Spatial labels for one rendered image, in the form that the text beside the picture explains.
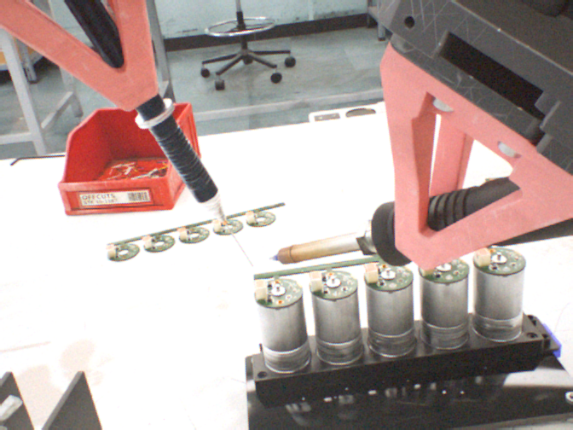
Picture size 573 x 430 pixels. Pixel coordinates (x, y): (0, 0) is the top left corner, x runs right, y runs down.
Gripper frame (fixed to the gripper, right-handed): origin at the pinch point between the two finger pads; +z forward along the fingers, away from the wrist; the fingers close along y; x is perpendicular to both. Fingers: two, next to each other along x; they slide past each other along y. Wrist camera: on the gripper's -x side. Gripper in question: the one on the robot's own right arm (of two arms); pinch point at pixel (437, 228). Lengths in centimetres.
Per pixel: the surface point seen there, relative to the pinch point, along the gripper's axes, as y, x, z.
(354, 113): -42, -22, 28
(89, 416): 9.2, -6.2, 11.5
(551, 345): -9.8, 6.5, 9.6
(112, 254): -4.6, -20.4, 25.3
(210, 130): -172, -140, 176
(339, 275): -3.8, -3.4, 9.4
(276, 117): -198, -123, 167
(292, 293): -1.3, -4.4, 10.0
